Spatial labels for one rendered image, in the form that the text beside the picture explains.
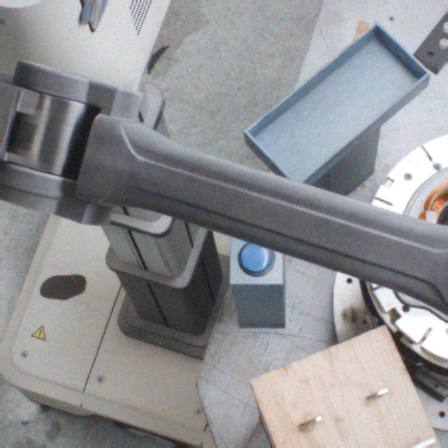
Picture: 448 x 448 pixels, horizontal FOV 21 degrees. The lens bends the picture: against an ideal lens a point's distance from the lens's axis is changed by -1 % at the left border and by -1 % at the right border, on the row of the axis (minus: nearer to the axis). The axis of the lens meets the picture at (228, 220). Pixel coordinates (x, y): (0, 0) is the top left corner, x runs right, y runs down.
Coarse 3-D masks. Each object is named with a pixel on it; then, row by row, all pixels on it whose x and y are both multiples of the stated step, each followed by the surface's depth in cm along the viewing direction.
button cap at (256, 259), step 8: (248, 248) 162; (256, 248) 162; (264, 248) 162; (248, 256) 161; (256, 256) 161; (264, 256) 161; (248, 264) 161; (256, 264) 161; (264, 264) 161; (256, 272) 161
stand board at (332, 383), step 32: (320, 352) 155; (352, 352) 154; (384, 352) 154; (256, 384) 154; (288, 384) 154; (320, 384) 153; (352, 384) 153; (384, 384) 153; (288, 416) 152; (320, 416) 152; (352, 416) 152; (384, 416) 152; (416, 416) 151
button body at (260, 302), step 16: (240, 240) 163; (240, 272) 162; (272, 272) 162; (240, 288) 164; (256, 288) 163; (272, 288) 163; (240, 304) 172; (256, 304) 172; (272, 304) 171; (240, 320) 181; (256, 320) 181; (272, 320) 180
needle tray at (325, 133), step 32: (384, 32) 169; (352, 64) 171; (384, 64) 171; (416, 64) 167; (288, 96) 166; (320, 96) 170; (352, 96) 170; (384, 96) 170; (416, 96) 170; (256, 128) 167; (288, 128) 169; (320, 128) 169; (352, 128) 168; (288, 160) 167; (320, 160) 167; (352, 160) 177
